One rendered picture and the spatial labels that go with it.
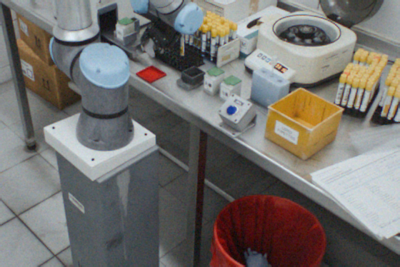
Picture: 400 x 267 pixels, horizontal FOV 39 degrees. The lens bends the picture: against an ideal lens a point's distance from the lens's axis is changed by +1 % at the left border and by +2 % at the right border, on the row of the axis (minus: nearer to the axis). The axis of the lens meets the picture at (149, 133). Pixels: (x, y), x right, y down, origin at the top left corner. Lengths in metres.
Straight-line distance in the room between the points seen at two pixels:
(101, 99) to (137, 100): 1.37
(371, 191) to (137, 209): 0.60
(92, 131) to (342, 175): 0.61
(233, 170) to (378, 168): 0.94
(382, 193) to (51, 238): 1.46
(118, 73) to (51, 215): 1.33
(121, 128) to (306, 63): 0.60
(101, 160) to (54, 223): 1.16
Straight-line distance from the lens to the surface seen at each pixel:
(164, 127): 2.50
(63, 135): 1.43
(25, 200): 2.61
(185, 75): 1.67
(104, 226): 1.48
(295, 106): 1.55
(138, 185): 1.47
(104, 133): 1.36
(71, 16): 1.36
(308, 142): 1.41
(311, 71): 1.69
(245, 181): 2.26
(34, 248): 2.40
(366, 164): 1.46
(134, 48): 1.77
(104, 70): 1.28
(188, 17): 1.35
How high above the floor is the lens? 1.80
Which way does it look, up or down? 39 degrees down
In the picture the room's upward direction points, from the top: 1 degrees counter-clockwise
